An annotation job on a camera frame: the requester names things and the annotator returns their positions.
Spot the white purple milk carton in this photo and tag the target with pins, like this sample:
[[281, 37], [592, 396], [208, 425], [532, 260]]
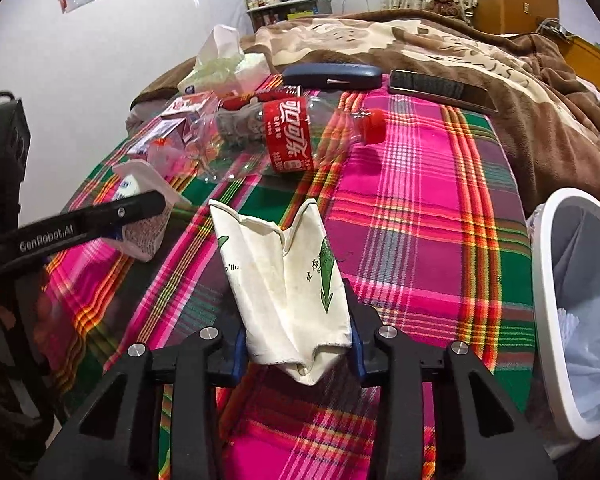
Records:
[[150, 145]]

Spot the brown beige blanket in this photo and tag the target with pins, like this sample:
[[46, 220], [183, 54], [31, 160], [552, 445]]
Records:
[[530, 110]]

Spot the pink green plaid tablecloth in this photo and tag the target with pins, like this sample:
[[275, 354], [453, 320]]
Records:
[[420, 210]]

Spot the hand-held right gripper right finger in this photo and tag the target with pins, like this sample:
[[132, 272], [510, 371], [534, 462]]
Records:
[[358, 360]]

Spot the teddy bear with red hat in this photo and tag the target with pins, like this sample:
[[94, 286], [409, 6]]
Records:
[[442, 0]]

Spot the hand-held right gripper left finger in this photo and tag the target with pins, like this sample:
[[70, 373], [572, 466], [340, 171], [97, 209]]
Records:
[[239, 357]]

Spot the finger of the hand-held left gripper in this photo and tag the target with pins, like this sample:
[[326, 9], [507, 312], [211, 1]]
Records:
[[130, 211]]

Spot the black smartphone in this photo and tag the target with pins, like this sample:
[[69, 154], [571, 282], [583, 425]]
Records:
[[440, 89]]

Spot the grey storage shelf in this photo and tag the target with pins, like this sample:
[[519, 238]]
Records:
[[290, 12]]

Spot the white blue yogurt cup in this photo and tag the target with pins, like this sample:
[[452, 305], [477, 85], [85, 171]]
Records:
[[145, 242]]

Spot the dark blue glasses case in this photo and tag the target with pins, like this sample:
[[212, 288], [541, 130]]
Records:
[[330, 76]]

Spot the white green tissue pack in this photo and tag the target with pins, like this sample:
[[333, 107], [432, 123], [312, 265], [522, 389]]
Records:
[[225, 67]]

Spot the white round trash bin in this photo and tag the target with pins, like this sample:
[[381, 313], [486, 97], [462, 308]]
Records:
[[547, 310]]

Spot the white paper cup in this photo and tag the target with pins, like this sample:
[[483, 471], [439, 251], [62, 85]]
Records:
[[280, 285]]

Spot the clear bottle red label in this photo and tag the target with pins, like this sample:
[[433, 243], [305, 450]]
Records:
[[287, 135]]

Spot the wooden headboard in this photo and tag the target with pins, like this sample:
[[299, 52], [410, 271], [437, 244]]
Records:
[[595, 55]]

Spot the power strip with plugs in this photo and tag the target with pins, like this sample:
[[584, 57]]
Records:
[[555, 26]]

